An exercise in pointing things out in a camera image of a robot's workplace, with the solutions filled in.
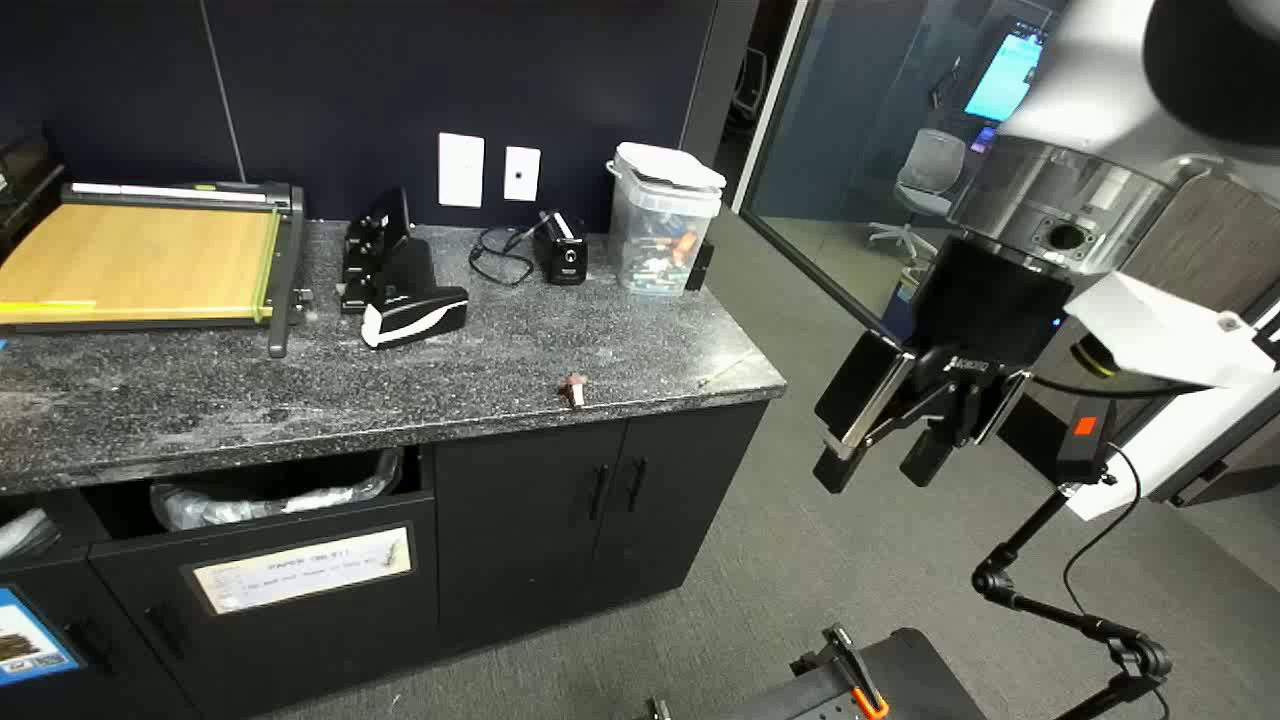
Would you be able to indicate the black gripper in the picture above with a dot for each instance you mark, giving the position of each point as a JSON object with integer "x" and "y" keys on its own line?
{"x": 993, "y": 306}

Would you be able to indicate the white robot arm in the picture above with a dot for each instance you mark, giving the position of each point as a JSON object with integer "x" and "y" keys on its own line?
{"x": 1172, "y": 362}

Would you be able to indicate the black right cabinet door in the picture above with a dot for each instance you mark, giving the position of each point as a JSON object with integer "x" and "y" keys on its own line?
{"x": 692, "y": 494}

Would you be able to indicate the black cabinet door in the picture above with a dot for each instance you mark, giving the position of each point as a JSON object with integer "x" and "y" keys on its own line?
{"x": 522, "y": 535}
{"x": 692, "y": 494}

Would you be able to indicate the black left cabinet door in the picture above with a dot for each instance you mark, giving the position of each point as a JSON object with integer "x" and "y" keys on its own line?
{"x": 522, "y": 535}

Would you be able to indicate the black base cabinet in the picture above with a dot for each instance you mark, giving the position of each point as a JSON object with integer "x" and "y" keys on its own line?
{"x": 401, "y": 664}

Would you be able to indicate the grey office chair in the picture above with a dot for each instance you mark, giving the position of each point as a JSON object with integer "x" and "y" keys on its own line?
{"x": 924, "y": 174}

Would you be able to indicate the black cart with orange clamp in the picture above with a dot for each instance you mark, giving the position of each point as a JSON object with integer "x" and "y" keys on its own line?
{"x": 904, "y": 682}

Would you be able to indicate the red staple remover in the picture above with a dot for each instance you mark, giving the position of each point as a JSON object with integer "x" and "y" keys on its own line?
{"x": 576, "y": 391}

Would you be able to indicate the glowing blue screen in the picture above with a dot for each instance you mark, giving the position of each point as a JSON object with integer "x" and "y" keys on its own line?
{"x": 1007, "y": 79}

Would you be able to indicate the black pencil sharpener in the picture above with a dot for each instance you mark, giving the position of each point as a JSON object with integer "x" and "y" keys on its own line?
{"x": 563, "y": 248}

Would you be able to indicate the black blurred round object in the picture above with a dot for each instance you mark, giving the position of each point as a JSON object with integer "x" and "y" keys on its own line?
{"x": 1220, "y": 63}

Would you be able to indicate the black and white stapler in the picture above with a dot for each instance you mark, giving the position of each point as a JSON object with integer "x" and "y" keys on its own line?
{"x": 417, "y": 318}

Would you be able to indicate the black trash drawer with label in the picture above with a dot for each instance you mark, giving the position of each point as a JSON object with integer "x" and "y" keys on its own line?
{"x": 294, "y": 642}

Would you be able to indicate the wooden paper cutter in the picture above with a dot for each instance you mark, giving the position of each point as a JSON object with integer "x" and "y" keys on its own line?
{"x": 134, "y": 263}

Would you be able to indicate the black drawer with blue label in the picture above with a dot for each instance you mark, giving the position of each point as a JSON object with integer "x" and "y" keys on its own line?
{"x": 52, "y": 664}

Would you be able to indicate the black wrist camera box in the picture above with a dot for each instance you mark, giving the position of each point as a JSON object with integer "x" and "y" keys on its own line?
{"x": 1067, "y": 432}

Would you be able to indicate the glass door with dark frame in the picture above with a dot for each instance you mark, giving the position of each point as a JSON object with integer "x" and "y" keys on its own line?
{"x": 853, "y": 132}

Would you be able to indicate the white wall outlet plate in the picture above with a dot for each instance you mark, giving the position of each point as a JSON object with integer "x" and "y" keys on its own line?
{"x": 522, "y": 174}

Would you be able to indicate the white wall switch plate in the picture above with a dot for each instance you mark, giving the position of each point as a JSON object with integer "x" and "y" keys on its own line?
{"x": 460, "y": 169}

